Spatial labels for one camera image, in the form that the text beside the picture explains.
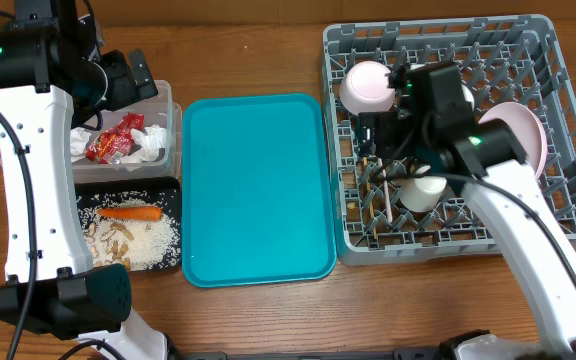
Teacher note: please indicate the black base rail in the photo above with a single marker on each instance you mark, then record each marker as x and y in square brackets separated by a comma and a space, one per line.
[318, 356]

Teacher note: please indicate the white round plate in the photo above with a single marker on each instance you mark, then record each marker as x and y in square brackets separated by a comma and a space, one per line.
[527, 128]

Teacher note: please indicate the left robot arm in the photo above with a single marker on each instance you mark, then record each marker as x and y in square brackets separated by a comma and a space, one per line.
[55, 76]

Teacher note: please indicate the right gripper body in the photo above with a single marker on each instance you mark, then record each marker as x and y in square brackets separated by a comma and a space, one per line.
[403, 138]

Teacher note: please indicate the clear plastic bin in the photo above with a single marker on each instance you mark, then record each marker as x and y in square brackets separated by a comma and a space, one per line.
[159, 110]

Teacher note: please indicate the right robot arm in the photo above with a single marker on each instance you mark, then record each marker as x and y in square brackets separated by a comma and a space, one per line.
[423, 113]

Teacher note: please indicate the red snack wrapper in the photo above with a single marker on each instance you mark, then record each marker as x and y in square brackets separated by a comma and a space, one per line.
[117, 142]

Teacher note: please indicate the grey dishwasher rack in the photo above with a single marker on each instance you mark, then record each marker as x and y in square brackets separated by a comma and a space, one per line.
[506, 58]

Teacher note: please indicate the pink bowl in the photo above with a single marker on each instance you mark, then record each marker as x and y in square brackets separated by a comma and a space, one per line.
[365, 88]

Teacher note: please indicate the black tray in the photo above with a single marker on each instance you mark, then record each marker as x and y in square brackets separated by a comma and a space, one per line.
[168, 190]

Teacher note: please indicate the white cup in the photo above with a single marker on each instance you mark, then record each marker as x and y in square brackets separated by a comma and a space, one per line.
[422, 194]

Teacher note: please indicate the white plastic fork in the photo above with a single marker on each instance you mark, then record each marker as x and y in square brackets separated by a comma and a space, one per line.
[386, 192]

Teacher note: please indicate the white napkin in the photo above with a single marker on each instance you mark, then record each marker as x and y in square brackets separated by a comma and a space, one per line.
[79, 138]

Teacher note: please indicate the wooden chopstick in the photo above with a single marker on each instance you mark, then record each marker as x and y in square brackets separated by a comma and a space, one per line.
[368, 198]

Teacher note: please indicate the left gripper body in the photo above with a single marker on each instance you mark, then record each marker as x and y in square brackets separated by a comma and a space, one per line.
[120, 88]

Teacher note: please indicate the small white bowl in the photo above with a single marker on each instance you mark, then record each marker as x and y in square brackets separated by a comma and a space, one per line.
[468, 95]

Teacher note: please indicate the orange carrot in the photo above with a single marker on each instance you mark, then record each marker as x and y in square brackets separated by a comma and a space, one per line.
[140, 213]

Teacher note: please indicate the white tissue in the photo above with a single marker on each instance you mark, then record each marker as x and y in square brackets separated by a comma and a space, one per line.
[149, 142]

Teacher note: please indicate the peanut shells and rice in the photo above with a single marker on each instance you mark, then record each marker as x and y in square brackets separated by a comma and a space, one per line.
[133, 240]

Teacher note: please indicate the teal serving tray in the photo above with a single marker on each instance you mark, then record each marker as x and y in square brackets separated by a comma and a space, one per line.
[256, 199]

